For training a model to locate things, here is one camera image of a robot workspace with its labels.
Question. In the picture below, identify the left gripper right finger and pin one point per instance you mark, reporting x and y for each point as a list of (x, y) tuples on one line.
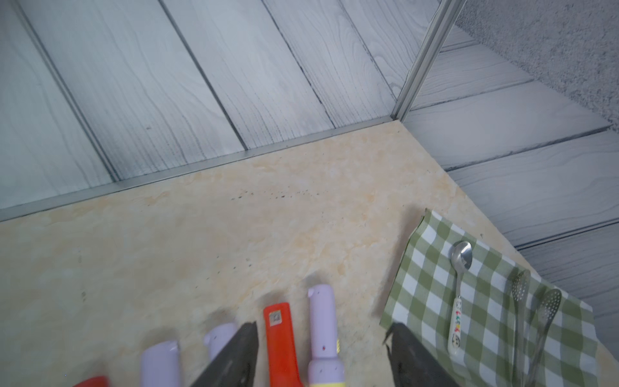
[(411, 363)]

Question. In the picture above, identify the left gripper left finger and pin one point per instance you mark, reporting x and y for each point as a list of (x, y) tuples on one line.
[(236, 364)]

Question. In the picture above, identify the purple flashlight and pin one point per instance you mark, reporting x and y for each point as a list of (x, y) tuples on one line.
[(217, 338), (160, 365), (325, 367)]

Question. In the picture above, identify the red flashlight white rim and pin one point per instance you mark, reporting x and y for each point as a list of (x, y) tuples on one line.
[(283, 363)]

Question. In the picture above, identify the red flashlight all red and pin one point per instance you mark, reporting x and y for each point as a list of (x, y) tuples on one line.
[(98, 381)]

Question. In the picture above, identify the green checkered cloth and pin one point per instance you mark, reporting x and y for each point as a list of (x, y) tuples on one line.
[(422, 297)]

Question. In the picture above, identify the metal tongs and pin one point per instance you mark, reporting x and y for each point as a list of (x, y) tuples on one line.
[(545, 313)]

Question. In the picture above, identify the metal spoon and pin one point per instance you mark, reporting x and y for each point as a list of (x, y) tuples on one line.
[(461, 260)]

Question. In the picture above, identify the right aluminium frame post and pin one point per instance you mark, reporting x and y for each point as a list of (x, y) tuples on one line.
[(438, 31)]

